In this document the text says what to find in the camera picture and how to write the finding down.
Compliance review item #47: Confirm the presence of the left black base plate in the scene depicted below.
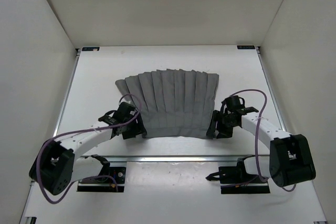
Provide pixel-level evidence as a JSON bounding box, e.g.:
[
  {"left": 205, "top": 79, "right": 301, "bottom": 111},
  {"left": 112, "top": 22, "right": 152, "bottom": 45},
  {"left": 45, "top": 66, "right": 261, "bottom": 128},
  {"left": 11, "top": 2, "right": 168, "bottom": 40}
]
[{"left": 77, "top": 162, "right": 127, "bottom": 193}]

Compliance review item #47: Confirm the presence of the right blue table sticker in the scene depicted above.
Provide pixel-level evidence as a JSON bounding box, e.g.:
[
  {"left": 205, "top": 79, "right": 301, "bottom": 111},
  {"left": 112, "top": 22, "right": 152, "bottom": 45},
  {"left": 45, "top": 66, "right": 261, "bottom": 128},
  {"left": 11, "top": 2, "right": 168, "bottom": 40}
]
[{"left": 237, "top": 45, "right": 255, "bottom": 50}]

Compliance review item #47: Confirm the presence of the left blue table sticker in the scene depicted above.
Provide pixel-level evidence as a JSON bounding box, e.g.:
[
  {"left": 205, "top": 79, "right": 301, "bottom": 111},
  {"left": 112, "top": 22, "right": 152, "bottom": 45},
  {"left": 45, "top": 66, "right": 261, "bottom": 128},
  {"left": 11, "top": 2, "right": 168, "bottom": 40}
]
[{"left": 81, "top": 47, "right": 100, "bottom": 51}]

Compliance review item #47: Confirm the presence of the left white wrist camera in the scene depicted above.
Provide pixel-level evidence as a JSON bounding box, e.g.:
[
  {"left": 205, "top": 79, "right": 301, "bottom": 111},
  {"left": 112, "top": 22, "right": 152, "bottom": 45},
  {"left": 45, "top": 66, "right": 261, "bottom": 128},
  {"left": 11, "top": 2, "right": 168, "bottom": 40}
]
[{"left": 120, "top": 101, "right": 139, "bottom": 116}]

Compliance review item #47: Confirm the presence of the grey pleated skirt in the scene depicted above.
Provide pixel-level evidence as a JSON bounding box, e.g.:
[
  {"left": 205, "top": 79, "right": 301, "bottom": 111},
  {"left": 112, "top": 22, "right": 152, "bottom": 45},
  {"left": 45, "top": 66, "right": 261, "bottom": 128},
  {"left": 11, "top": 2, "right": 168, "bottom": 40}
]
[{"left": 115, "top": 69, "right": 219, "bottom": 138}]

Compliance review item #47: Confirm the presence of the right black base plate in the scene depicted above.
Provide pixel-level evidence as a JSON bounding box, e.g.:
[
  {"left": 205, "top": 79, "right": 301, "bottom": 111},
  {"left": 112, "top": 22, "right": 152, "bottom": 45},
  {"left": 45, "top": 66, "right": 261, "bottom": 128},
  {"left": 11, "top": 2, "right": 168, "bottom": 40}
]
[{"left": 218, "top": 166, "right": 270, "bottom": 195}]

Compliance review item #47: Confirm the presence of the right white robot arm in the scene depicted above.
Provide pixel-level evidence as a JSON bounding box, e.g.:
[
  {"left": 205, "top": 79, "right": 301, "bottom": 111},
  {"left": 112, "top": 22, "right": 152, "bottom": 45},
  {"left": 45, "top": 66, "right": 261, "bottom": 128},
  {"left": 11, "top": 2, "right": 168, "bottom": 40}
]
[{"left": 206, "top": 95, "right": 316, "bottom": 187}]

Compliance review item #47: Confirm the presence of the blue table sticker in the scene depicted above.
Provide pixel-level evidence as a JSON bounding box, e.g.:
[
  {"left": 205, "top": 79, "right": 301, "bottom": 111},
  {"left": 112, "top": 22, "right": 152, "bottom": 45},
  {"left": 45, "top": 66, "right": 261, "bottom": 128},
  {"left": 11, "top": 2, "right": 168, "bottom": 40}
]
[
  {"left": 81, "top": 47, "right": 100, "bottom": 51},
  {"left": 237, "top": 45, "right": 255, "bottom": 50}
]

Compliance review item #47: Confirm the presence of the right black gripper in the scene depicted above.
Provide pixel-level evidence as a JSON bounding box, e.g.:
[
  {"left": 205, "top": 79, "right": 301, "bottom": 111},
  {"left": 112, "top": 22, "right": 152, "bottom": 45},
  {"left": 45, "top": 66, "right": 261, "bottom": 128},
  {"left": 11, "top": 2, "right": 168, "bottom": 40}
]
[{"left": 207, "top": 110, "right": 237, "bottom": 138}]

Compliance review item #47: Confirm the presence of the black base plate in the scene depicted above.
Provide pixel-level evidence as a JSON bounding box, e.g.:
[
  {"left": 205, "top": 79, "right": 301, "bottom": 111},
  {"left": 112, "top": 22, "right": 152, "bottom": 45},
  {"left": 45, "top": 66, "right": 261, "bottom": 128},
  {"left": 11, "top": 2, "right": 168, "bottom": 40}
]
[
  {"left": 77, "top": 162, "right": 127, "bottom": 193},
  {"left": 218, "top": 166, "right": 270, "bottom": 195}
]

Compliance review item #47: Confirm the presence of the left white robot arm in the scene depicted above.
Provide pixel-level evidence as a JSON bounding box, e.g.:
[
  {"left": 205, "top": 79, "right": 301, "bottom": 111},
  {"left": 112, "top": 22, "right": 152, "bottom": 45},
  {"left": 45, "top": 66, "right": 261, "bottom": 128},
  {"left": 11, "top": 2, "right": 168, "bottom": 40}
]
[{"left": 29, "top": 102, "right": 147, "bottom": 196}]

